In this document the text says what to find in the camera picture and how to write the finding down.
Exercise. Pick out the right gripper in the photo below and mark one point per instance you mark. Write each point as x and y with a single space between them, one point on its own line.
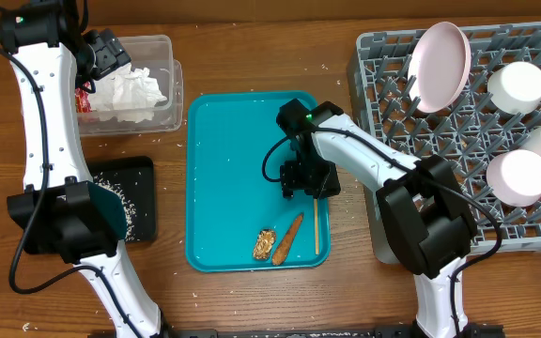
291 179

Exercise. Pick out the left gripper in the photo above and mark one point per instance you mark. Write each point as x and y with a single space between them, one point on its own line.
110 53

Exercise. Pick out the wooden chopstick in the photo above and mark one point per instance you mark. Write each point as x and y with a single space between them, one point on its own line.
316 227

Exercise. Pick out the white napkin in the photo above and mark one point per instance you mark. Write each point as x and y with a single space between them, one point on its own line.
128 94

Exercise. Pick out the red snack wrapper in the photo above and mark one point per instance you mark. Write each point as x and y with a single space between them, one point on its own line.
82 103

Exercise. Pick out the golden food scrap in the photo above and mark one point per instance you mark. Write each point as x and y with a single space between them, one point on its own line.
264 244

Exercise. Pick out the large white plate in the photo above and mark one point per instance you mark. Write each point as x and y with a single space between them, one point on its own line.
440 64

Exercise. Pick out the small white plate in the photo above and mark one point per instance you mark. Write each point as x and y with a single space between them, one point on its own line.
515 177

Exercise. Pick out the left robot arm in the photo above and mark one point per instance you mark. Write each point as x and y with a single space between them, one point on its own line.
61 210

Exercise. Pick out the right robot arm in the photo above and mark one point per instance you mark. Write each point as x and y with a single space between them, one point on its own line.
420 218

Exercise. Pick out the grey dishwasher rack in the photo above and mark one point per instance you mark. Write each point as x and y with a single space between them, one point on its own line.
470 132

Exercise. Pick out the clear plastic bin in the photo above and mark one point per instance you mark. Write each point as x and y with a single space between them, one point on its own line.
155 53

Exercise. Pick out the teal serving tray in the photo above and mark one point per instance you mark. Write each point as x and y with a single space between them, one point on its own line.
233 159

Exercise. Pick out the brown carrot-shaped food scrap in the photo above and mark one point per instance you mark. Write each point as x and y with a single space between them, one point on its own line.
281 252

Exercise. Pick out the black tray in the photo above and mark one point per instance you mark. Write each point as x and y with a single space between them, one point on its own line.
137 178

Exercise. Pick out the pile of white rice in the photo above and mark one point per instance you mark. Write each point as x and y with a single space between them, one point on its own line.
128 205

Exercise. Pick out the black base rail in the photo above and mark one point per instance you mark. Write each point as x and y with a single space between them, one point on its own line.
393 331

